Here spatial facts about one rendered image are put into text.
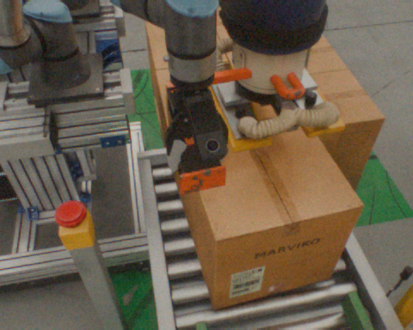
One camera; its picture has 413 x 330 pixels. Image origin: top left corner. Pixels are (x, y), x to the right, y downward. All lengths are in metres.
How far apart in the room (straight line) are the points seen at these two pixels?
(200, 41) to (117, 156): 1.71
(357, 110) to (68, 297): 1.60
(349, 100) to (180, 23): 1.63
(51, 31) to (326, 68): 1.50
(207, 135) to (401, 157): 2.19
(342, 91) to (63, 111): 1.36
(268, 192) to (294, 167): 0.12
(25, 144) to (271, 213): 0.75
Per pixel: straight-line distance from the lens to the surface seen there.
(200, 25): 0.58
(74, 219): 0.98
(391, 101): 3.15
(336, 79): 2.26
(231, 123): 1.02
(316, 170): 1.19
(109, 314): 1.41
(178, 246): 1.48
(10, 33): 1.17
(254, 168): 1.16
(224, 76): 0.98
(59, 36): 1.27
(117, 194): 2.09
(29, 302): 2.14
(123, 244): 1.89
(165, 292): 1.35
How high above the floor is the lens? 1.81
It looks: 48 degrees down
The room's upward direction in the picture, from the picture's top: straight up
